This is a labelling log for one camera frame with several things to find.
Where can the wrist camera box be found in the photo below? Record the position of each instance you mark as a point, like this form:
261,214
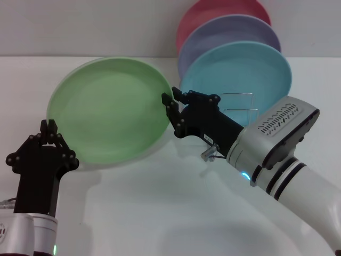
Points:
287,117
16,232

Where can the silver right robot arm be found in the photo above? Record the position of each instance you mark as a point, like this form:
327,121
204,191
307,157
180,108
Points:
306,186

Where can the purple plate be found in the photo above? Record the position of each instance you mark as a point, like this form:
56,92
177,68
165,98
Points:
226,32

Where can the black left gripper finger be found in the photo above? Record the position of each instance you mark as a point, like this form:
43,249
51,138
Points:
44,130
53,130

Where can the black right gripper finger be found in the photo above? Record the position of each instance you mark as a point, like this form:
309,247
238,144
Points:
174,114
178,94

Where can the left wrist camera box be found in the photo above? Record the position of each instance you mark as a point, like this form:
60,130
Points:
16,232

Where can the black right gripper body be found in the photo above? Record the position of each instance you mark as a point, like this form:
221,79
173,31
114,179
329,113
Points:
210,122

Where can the green plate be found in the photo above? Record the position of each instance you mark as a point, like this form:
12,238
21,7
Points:
106,112

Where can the light blue plate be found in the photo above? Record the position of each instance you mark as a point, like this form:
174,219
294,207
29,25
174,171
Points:
239,69

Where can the red plate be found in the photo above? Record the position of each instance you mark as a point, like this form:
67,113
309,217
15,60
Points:
213,10

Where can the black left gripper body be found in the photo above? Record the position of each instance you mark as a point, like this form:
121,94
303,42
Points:
37,181

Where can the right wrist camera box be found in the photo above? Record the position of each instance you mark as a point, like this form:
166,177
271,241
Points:
287,117

